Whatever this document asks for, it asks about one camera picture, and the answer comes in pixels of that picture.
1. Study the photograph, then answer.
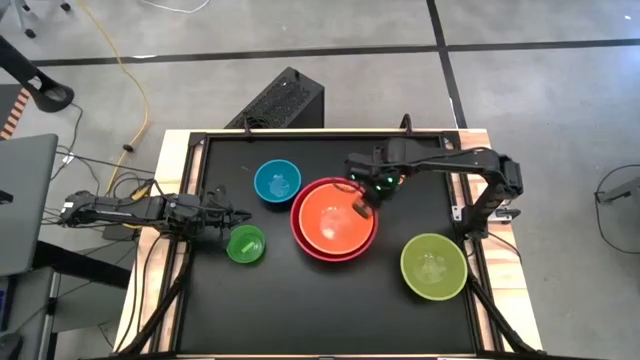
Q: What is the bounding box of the small translucent green bowl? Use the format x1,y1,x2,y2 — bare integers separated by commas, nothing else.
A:
225,224,267,265

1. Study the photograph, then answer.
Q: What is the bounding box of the thin black cable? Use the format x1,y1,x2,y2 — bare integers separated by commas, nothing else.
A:
49,102,156,176

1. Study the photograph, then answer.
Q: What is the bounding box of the yellow cable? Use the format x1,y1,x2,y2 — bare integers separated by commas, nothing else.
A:
74,0,151,196

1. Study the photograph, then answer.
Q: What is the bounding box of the grey laptop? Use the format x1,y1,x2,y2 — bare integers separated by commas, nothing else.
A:
0,133,59,277

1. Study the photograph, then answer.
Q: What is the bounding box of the black cable loop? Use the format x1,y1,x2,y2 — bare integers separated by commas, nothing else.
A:
593,163,640,256

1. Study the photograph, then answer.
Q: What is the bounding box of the orange plastic bowl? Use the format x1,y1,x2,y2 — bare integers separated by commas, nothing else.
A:
298,182,376,256

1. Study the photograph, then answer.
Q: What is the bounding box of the lime green plastic bowl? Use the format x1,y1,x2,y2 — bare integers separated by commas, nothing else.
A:
399,232,469,302

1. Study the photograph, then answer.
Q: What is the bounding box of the grey office chair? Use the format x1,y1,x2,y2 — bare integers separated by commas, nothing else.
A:
0,0,72,40

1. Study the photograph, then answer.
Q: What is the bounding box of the black computer tower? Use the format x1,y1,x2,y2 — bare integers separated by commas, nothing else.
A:
224,66,325,130

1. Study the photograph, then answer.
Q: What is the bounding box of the blue plastic bowl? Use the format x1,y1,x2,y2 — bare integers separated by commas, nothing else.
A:
253,158,303,204

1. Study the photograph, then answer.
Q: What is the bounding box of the white cable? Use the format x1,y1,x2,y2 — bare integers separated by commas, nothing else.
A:
138,0,212,15

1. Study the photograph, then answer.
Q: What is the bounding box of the orange black striped strip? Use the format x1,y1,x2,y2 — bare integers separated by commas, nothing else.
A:
0,87,31,141

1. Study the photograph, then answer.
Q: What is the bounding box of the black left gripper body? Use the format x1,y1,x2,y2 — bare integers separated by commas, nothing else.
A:
198,185,233,237

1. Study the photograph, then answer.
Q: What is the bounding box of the grey metal floor stand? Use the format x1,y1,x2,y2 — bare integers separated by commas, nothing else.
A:
594,177,640,205

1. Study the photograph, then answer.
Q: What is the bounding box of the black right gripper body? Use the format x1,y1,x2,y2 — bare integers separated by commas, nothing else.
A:
345,149,401,201

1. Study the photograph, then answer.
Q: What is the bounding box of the large red plastic bowl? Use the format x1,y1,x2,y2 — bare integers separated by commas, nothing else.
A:
289,176,379,263

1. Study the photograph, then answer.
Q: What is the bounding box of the black curved stand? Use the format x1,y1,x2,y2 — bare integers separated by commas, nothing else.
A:
0,34,76,114

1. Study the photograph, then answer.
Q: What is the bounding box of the black aluminium table frame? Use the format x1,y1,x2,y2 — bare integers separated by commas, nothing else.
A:
114,127,546,360

